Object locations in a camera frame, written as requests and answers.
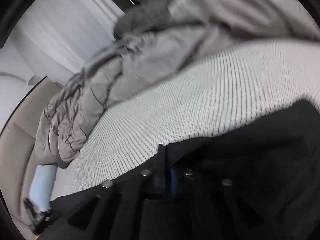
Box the black pants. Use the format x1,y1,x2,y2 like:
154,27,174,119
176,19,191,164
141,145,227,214
41,100,319,239

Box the light blue pillow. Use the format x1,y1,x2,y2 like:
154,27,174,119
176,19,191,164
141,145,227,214
29,164,57,212

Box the beige upholstered headboard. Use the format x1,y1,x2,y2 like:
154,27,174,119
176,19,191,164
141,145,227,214
1,77,62,239

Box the white honeycomb pattern mattress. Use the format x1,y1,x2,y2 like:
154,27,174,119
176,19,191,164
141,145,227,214
51,40,319,199

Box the grey crumpled duvet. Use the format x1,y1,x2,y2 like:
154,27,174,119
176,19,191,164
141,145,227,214
35,0,319,168

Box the white curtain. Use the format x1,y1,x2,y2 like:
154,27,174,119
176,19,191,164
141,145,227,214
0,0,126,86

